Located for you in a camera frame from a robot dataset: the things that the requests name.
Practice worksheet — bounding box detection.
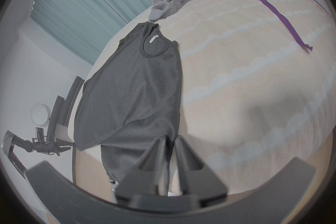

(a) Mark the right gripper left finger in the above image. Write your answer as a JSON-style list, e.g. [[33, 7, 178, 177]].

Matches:
[[115, 136, 171, 196]]

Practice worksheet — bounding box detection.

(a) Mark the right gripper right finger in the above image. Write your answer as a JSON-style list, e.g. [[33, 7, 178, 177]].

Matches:
[[173, 136, 228, 195]]

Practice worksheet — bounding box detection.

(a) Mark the black T-shirt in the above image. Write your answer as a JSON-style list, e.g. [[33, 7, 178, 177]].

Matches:
[[73, 21, 183, 196]]

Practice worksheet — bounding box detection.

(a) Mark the bed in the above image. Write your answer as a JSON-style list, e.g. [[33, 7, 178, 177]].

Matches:
[[71, 0, 334, 196]]

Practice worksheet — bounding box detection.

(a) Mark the round white mirror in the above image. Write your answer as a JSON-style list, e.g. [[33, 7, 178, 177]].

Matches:
[[31, 103, 50, 127]]

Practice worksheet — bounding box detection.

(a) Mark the black chest of drawers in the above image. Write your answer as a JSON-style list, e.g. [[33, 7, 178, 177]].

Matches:
[[47, 76, 86, 141]]

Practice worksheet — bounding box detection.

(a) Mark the grey garment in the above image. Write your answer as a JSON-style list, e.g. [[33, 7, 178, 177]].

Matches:
[[148, 0, 195, 22]]

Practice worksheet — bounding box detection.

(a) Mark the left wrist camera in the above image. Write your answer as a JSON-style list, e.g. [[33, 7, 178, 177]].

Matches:
[[34, 127, 46, 141]]

